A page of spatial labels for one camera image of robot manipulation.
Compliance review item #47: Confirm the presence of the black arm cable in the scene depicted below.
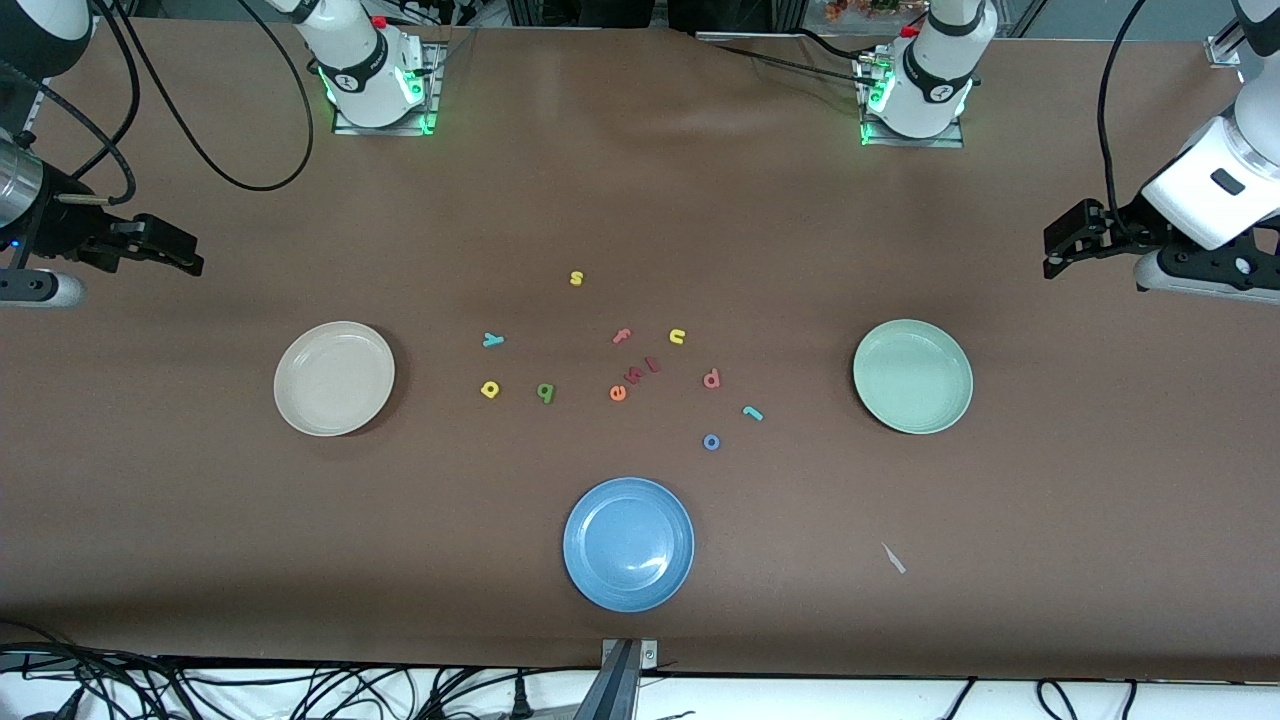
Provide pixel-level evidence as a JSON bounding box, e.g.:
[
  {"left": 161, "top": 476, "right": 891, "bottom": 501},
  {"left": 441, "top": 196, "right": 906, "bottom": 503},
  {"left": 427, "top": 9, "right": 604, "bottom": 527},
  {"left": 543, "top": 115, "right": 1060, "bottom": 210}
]
[
  {"left": 1096, "top": 0, "right": 1153, "bottom": 241},
  {"left": 20, "top": 0, "right": 316, "bottom": 206}
]

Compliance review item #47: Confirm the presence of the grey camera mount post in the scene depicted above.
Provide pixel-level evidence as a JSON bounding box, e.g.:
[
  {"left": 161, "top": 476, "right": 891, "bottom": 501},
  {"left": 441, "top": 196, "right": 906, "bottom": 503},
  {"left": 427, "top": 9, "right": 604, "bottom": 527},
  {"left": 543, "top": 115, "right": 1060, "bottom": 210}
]
[{"left": 575, "top": 638, "right": 661, "bottom": 720}]

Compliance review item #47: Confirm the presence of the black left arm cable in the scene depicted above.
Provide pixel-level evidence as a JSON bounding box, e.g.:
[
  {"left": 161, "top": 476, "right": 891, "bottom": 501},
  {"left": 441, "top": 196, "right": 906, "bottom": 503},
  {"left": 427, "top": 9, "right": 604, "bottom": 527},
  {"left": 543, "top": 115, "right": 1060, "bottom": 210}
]
[{"left": 1096, "top": 0, "right": 1153, "bottom": 241}]

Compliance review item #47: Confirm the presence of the blue plate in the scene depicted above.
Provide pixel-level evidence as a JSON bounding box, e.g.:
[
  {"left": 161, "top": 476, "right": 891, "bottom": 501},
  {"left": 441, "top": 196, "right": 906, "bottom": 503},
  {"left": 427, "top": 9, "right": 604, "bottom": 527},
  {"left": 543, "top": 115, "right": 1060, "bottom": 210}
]
[{"left": 562, "top": 476, "right": 696, "bottom": 613}]

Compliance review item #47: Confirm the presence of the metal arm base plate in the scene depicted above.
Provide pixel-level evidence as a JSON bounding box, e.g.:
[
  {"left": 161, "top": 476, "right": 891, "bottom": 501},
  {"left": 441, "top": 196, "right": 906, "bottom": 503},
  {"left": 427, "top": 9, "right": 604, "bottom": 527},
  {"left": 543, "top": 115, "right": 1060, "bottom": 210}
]
[
  {"left": 332, "top": 42, "right": 444, "bottom": 137},
  {"left": 858, "top": 50, "right": 966, "bottom": 149}
]

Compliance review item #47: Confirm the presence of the beige plate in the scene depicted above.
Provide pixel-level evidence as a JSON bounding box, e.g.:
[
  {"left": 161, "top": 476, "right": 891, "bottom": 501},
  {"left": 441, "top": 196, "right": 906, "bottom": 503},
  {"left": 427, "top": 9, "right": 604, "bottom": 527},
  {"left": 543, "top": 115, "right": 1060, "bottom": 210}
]
[{"left": 273, "top": 320, "right": 397, "bottom": 438}]

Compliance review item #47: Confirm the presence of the brown table mat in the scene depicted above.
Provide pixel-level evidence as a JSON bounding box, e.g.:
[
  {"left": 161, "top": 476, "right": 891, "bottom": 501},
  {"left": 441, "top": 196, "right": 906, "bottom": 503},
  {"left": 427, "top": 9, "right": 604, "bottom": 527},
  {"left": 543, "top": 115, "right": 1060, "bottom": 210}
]
[{"left": 0, "top": 18, "right": 1280, "bottom": 683}]

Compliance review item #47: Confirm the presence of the black table cable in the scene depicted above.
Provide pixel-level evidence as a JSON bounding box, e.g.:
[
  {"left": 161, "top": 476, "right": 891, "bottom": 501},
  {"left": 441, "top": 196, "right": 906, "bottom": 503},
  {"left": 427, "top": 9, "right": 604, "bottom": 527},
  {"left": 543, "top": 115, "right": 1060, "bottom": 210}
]
[
  {"left": 790, "top": 28, "right": 871, "bottom": 63},
  {"left": 700, "top": 36, "right": 873, "bottom": 91}
]

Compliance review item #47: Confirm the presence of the light green plate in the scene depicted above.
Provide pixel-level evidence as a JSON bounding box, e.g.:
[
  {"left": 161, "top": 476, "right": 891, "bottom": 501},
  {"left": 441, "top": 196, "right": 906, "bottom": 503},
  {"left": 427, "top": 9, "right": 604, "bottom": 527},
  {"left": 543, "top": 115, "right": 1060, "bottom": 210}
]
[{"left": 852, "top": 318, "right": 975, "bottom": 436}]

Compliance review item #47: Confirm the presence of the orange flower decoration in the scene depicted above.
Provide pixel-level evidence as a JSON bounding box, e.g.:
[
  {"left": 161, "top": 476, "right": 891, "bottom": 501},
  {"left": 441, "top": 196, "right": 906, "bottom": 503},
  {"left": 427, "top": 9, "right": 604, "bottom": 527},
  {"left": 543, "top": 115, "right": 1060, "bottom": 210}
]
[{"left": 825, "top": 0, "right": 926, "bottom": 23}]

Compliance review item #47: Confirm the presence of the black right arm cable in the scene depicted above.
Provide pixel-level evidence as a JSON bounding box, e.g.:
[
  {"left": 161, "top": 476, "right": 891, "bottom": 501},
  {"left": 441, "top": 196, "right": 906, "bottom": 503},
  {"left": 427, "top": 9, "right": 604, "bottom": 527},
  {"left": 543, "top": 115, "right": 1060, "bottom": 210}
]
[{"left": 20, "top": 0, "right": 316, "bottom": 206}]

